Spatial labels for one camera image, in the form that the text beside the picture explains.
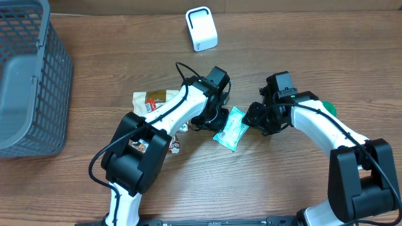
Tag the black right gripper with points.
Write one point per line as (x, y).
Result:
(255, 119)

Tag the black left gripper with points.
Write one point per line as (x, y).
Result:
(218, 119)

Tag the teal tissue pack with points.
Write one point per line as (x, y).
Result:
(233, 130)

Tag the small orange sachet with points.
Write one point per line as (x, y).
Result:
(183, 128)

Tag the green lidded jar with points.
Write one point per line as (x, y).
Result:
(330, 108)

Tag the red stick packet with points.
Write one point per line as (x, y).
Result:
(150, 105)

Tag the beige snack pouch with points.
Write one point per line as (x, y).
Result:
(161, 97)

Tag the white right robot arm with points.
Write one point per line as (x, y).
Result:
(362, 178)

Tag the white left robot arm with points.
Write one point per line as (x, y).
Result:
(133, 159)

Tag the white barcode scanner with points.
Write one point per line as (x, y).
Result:
(202, 28)

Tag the grey plastic mesh basket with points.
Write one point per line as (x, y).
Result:
(36, 81)

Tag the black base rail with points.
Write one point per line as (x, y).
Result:
(220, 222)

